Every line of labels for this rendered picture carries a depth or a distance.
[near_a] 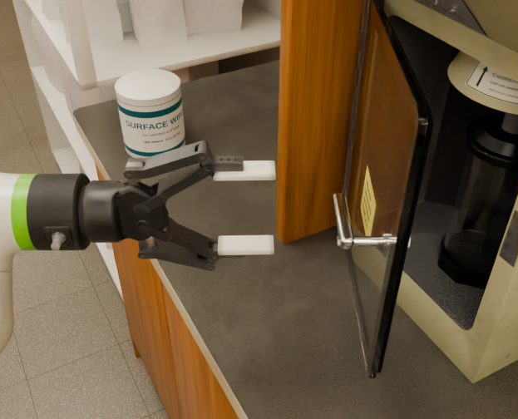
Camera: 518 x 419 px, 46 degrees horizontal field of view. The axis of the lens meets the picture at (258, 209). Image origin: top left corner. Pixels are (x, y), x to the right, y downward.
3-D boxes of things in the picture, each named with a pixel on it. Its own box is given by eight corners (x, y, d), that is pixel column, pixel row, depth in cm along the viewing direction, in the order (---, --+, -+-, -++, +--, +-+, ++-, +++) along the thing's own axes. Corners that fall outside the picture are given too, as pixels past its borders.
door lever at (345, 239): (372, 204, 76) (374, 188, 74) (385, 257, 68) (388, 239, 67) (328, 204, 75) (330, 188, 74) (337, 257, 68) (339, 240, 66)
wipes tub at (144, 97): (172, 124, 137) (165, 62, 128) (195, 152, 128) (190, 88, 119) (116, 138, 133) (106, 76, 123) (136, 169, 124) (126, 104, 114)
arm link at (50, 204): (43, 154, 74) (59, 212, 80) (15, 216, 65) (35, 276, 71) (93, 154, 74) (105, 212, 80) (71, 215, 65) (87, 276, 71)
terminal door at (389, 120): (346, 229, 102) (375, -10, 76) (374, 384, 78) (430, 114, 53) (341, 229, 102) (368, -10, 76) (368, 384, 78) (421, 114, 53)
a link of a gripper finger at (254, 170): (214, 165, 71) (214, 160, 70) (274, 165, 71) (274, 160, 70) (213, 181, 68) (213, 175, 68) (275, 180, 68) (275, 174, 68)
